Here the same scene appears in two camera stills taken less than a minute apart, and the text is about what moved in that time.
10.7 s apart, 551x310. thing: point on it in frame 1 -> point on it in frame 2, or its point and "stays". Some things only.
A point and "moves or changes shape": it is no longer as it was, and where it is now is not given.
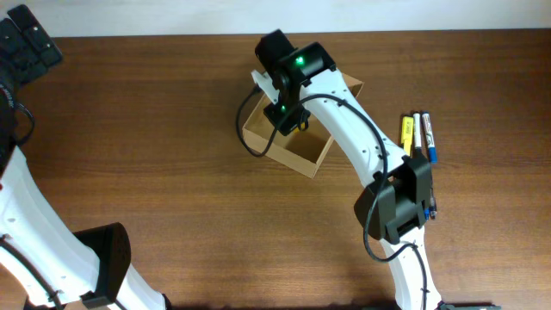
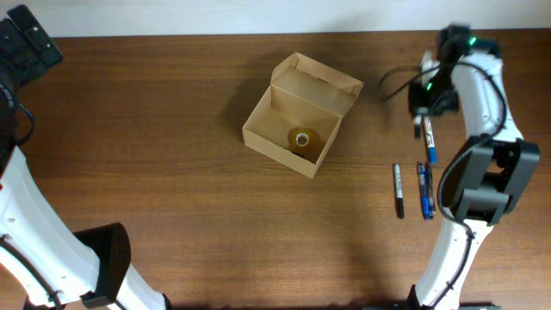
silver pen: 433,210 stays
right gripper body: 276,112 -> 439,94
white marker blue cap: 432,150 stays
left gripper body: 20,61 stays
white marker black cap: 417,119 moves or changes shape
